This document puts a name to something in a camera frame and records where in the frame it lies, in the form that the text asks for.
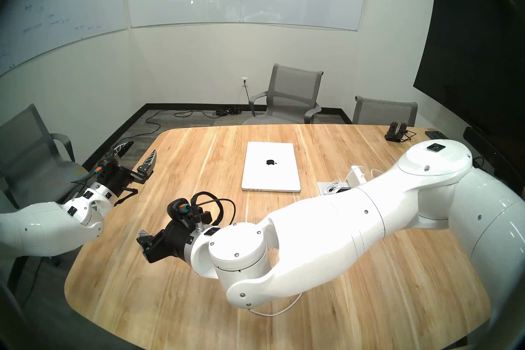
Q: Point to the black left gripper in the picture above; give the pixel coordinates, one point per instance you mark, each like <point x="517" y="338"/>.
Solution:
<point x="115" y="180"/>

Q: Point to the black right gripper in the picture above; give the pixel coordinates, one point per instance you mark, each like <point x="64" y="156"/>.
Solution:
<point x="174" y="240"/>

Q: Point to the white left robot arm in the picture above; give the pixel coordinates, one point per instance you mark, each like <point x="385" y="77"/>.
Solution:
<point x="41" y="226"/>

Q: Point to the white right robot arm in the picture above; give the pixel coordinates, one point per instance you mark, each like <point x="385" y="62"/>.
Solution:
<point x="369" y="209"/>

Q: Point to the silver MacBook laptop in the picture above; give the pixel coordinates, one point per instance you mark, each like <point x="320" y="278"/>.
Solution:
<point x="270" y="173"/>

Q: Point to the black charging dock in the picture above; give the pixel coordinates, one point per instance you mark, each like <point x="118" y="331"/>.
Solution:
<point x="396" y="132"/>

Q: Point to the dark grey office chair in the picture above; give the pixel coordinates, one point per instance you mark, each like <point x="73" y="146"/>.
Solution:
<point x="28" y="148"/>

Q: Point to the grey mesh chair with armrests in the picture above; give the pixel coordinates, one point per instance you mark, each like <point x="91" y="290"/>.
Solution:
<point x="293" y="86"/>

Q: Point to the silver table outlet box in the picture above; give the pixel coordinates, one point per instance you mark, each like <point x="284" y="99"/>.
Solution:
<point x="322" y="186"/>

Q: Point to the large white power adapter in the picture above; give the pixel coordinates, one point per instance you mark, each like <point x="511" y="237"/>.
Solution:
<point x="354" y="175"/>

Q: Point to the grey mesh office chair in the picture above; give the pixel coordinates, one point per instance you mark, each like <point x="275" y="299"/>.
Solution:
<point x="385" y="112"/>

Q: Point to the black keyboard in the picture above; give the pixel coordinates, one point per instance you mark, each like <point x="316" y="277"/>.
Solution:
<point x="437" y="134"/>

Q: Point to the black wall television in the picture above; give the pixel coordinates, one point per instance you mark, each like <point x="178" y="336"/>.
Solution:
<point x="471" y="45"/>

